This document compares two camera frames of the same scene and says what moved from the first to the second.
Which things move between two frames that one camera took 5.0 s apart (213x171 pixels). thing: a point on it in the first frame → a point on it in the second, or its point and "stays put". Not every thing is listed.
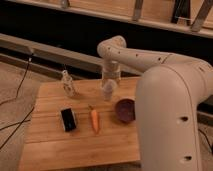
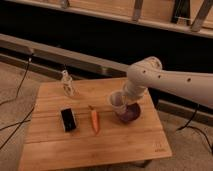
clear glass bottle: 67,84 stays put
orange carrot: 94,118 stays put
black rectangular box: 68,119 stays put
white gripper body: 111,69 → 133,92
